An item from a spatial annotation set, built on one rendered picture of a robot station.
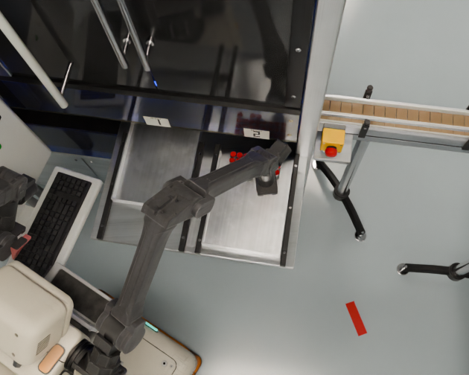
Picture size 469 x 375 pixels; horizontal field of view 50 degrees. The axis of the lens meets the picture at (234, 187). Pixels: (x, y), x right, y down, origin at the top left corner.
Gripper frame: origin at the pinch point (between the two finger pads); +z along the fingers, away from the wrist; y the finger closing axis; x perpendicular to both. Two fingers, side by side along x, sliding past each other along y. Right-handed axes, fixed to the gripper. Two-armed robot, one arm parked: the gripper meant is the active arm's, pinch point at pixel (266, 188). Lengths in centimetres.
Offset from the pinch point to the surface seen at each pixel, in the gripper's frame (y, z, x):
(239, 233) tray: -13.5, 4.1, 10.7
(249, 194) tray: -0.1, 4.4, 5.8
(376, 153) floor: 45, 95, -63
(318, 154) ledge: 12.2, 5.3, -20.1
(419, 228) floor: 1, 94, -77
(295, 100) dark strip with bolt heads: 14.3, -32.9, -10.2
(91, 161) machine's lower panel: 34, 37, 73
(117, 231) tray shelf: -9, 4, 52
